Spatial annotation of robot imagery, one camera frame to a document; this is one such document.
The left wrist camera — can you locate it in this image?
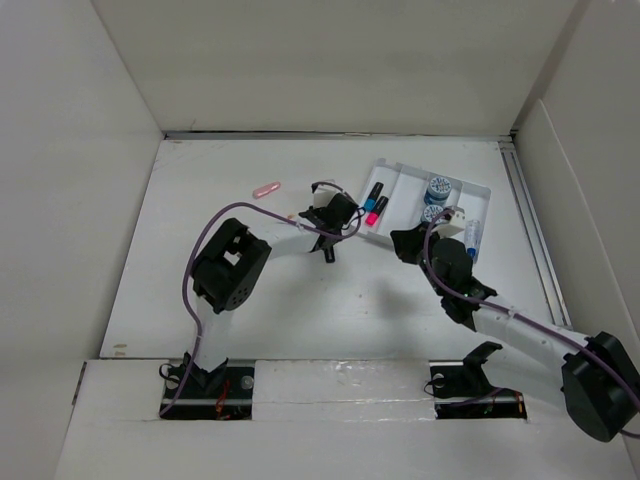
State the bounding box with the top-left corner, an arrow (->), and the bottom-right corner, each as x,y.
311,180 -> 343,208

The black highlighter blue cap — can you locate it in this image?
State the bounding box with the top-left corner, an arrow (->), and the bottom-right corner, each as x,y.
363,182 -> 384,212

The blue white tape roll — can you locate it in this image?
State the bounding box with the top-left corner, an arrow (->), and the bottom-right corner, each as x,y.
424,175 -> 453,207
421,204 -> 446,225

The white divided organizer tray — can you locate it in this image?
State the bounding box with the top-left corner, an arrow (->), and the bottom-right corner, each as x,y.
359,159 -> 491,259

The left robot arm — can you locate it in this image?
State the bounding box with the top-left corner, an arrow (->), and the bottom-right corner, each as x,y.
180,189 -> 363,397

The aluminium rail right edge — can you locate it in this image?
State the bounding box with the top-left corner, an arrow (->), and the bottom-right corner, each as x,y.
499,141 -> 573,329

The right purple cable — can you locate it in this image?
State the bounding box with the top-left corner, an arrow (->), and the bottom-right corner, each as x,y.
422,209 -> 640,436

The black highlighter pink cap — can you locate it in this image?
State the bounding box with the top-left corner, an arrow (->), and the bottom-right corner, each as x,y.
365,196 -> 389,227

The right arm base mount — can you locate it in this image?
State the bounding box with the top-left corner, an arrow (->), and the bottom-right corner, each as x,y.
423,341 -> 527,420

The purple cable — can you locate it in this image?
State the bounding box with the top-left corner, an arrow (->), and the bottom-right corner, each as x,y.
159,187 -> 366,416
422,209 -> 640,436

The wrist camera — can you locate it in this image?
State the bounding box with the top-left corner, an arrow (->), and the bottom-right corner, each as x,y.
439,208 -> 467,238
311,180 -> 343,208

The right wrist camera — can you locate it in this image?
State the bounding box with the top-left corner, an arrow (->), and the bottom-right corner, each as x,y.
439,208 -> 467,238

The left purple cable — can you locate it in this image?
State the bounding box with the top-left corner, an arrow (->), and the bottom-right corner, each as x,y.
159,187 -> 366,416

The clear blue glue stick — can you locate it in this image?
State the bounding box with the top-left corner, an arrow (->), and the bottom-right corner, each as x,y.
464,219 -> 482,263

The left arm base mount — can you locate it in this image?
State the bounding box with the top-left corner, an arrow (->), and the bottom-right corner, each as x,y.
159,354 -> 255,421

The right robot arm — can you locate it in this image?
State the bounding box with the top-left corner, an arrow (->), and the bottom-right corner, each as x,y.
391,225 -> 639,442

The pink translucent eraser case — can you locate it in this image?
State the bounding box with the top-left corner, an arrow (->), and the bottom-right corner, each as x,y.
252,181 -> 281,199

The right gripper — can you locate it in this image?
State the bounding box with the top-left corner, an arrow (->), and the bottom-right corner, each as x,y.
390,220 -> 448,296

